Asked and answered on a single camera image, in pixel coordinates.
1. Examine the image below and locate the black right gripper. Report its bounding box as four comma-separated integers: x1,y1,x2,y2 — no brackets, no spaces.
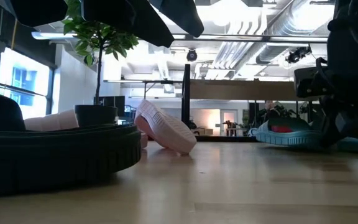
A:
320,93,358,147

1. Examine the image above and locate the teal rubber slide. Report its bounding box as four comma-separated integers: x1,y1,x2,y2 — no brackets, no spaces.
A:
336,136,358,154
255,117,324,149

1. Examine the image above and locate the pink rubber slide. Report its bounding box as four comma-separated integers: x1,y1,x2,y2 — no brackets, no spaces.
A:
134,99,198,156
23,108,149,149

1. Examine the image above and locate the black rubber slide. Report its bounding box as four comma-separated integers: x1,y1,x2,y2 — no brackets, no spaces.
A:
0,89,143,197

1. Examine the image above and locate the long linear light fixture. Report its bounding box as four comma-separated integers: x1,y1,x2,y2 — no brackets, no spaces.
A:
31,30,329,44

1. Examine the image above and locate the black monitor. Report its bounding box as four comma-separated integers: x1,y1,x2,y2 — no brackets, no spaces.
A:
93,95,126,118

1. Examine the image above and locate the person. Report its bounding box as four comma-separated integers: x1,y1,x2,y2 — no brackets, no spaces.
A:
261,100,284,124

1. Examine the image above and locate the green plant in black pot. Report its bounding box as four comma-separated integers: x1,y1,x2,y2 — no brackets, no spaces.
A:
61,0,140,128

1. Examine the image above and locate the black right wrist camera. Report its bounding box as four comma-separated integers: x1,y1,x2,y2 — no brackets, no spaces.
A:
293,66,329,100

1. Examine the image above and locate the black hanging camera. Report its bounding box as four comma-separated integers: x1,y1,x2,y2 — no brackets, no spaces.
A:
285,45,313,65

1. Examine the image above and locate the wooden shelf with black frame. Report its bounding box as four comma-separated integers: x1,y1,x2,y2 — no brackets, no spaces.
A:
181,63,301,138

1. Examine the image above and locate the silver ventilation duct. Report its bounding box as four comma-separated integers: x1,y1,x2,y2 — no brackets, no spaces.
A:
255,0,335,65

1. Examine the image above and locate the black frame bar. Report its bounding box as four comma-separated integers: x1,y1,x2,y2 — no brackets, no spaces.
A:
194,135,258,143

